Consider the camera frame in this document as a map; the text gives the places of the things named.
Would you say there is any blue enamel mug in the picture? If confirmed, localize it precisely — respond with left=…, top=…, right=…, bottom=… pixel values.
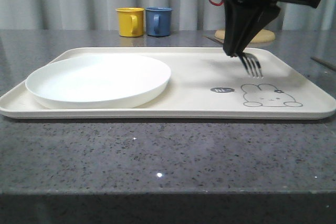
left=145, top=7, right=172, bottom=37

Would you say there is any steel fork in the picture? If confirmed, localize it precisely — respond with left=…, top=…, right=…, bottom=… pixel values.
left=229, top=51, right=264, bottom=78

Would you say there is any white round plate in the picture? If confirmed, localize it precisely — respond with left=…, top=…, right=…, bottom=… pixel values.
left=25, top=54, right=171, bottom=109

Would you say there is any yellow enamel mug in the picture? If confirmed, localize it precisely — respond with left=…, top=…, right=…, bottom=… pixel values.
left=116, top=7, right=144, bottom=37

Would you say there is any grey curtain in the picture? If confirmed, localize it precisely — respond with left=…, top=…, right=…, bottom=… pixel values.
left=1, top=0, right=224, bottom=30

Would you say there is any wooden mug tree stand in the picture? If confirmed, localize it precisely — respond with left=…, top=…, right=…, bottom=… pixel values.
left=214, top=29, right=275, bottom=43

